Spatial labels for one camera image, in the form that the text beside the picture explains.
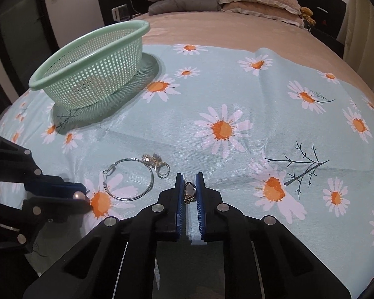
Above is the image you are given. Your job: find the dark wardrobe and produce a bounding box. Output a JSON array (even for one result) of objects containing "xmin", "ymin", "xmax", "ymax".
[{"xmin": 0, "ymin": 0, "xmax": 61, "ymax": 106}]

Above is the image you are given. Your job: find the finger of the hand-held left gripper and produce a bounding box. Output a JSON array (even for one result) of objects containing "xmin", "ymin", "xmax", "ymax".
[
  {"xmin": 0, "ymin": 195, "xmax": 92, "ymax": 253},
  {"xmin": 0, "ymin": 131, "xmax": 88, "ymax": 195}
]

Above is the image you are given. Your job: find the dark nightstand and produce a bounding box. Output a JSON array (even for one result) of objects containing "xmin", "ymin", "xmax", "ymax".
[{"xmin": 308, "ymin": 28, "xmax": 345, "ymax": 58}]

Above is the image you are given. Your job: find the small silver hoop earring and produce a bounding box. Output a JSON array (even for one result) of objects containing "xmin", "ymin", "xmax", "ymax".
[{"xmin": 103, "ymin": 158, "xmax": 154, "ymax": 201}]

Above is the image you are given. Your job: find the beige bed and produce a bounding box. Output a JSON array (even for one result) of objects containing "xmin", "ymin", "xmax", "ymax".
[{"xmin": 140, "ymin": 9, "xmax": 374, "ymax": 113}]

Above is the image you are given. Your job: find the crystal drop earring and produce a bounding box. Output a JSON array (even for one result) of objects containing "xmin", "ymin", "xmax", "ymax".
[
  {"xmin": 142, "ymin": 153, "xmax": 172, "ymax": 179},
  {"xmin": 183, "ymin": 181, "xmax": 197, "ymax": 205}
]

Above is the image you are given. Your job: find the blue daisy print cloth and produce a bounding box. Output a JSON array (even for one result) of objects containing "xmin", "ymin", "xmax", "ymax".
[{"xmin": 0, "ymin": 43, "xmax": 374, "ymax": 299}]

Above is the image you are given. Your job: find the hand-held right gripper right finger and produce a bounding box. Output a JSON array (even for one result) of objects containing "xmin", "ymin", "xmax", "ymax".
[{"xmin": 196, "ymin": 172, "xmax": 353, "ymax": 299}]

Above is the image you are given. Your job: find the brown teddy bear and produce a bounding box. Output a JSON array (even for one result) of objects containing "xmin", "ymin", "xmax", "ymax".
[{"xmin": 299, "ymin": 6, "xmax": 317, "ymax": 27}]

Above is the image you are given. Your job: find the white bedside device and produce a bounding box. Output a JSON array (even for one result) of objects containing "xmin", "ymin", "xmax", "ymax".
[{"xmin": 111, "ymin": 4, "xmax": 129, "ymax": 22}]

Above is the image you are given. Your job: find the cream curtain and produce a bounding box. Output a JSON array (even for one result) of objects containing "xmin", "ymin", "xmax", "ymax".
[{"xmin": 343, "ymin": 0, "xmax": 374, "ymax": 100}]

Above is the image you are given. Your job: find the green plastic mesh basket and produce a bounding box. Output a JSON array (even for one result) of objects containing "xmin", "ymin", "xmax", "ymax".
[{"xmin": 29, "ymin": 20, "xmax": 150, "ymax": 110}]

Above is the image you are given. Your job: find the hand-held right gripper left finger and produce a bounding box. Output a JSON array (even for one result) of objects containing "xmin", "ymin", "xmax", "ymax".
[{"xmin": 22, "ymin": 173, "xmax": 187, "ymax": 299}]

